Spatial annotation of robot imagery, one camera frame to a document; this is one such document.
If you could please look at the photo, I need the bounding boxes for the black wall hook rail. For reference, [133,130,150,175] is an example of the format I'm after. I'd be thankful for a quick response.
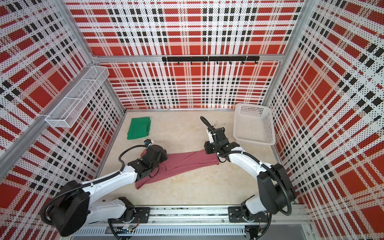
[162,56,260,64]

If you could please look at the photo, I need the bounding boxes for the maroon tank top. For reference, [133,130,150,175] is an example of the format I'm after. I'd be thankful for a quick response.
[135,150,220,190]

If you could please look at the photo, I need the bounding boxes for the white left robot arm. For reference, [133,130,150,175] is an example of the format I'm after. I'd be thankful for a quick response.
[40,143,168,237]

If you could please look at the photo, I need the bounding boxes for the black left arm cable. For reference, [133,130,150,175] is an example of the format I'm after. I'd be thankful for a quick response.
[39,144,151,226]

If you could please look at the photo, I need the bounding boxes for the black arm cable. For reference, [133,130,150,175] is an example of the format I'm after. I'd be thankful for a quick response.
[199,115,293,217]
[39,144,151,226]

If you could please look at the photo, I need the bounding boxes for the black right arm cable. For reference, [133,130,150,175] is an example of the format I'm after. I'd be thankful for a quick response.
[199,115,293,217]

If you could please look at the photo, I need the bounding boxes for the green tank top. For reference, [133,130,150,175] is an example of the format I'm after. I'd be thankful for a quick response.
[127,117,151,140]

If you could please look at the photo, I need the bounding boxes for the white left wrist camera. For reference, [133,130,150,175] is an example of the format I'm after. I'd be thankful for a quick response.
[144,139,154,147]

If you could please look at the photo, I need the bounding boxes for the white perforated plastic basket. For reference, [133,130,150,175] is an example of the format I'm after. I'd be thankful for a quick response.
[233,104,276,146]

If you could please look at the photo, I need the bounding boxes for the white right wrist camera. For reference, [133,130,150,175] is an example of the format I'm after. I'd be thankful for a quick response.
[207,131,214,144]

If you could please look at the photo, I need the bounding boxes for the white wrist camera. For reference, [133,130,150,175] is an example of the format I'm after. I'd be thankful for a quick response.
[144,139,154,147]
[207,131,214,144]

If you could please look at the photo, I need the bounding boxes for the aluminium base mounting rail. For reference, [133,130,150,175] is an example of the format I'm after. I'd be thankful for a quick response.
[64,204,313,226]

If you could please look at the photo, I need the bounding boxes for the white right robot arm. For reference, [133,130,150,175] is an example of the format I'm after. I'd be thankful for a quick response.
[204,127,296,221]

